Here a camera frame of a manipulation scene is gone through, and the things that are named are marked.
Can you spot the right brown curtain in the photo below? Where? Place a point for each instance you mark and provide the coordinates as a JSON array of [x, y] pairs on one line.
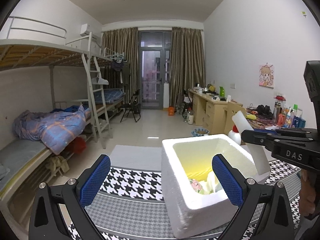
[[186, 62]]

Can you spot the white lotion pump bottle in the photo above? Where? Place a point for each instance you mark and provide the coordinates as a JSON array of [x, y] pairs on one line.
[[235, 135]]

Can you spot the white foam strip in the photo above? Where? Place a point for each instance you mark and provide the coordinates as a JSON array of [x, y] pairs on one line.
[[252, 144]]

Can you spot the white styrofoam box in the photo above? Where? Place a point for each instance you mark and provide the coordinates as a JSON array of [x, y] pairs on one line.
[[194, 197]]

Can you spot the white air conditioner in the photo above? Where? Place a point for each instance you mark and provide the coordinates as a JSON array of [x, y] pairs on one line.
[[86, 30]]

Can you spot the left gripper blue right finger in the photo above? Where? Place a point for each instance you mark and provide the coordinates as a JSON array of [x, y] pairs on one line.
[[230, 179]]

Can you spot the yellow foam net sleeve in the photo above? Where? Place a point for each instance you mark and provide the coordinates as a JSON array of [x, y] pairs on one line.
[[198, 172]]

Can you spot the left brown curtain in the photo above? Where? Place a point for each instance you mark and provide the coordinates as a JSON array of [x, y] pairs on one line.
[[122, 46]]

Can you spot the houndstooth table mat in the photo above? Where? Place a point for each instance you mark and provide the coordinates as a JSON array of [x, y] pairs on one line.
[[130, 204]]

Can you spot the orange floor bottle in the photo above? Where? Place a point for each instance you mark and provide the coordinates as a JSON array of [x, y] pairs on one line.
[[171, 111]]

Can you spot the white tissue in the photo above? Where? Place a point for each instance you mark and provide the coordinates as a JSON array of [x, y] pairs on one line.
[[213, 182]]

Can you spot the wooden desk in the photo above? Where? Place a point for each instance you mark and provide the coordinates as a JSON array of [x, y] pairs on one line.
[[213, 115]]

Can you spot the black headphones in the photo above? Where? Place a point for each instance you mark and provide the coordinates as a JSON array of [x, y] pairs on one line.
[[264, 111]]

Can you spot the floral tissue packet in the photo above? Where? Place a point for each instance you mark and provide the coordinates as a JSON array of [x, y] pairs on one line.
[[200, 187]]

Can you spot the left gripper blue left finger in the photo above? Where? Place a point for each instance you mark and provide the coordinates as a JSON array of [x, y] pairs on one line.
[[92, 178]]

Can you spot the person right hand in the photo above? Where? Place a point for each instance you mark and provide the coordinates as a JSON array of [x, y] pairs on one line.
[[307, 196]]

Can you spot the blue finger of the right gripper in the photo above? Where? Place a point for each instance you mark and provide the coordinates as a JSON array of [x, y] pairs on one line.
[[291, 131], [256, 137]]

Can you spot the blue plaid quilt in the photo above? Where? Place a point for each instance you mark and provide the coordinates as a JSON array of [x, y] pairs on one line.
[[55, 130]]

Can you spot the blue waste bin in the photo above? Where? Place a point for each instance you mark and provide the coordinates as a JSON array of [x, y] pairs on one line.
[[199, 132]]

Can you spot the brown curtain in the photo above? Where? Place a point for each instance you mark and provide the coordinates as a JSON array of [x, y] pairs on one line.
[[122, 46], [186, 62]]

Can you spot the glass balcony door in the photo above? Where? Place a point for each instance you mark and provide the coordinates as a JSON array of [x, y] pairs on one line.
[[154, 63]]

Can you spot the anime wall poster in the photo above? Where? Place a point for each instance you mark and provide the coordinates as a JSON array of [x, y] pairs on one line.
[[266, 76]]

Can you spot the black folding chair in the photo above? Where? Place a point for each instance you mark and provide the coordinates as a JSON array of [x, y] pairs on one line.
[[133, 107]]

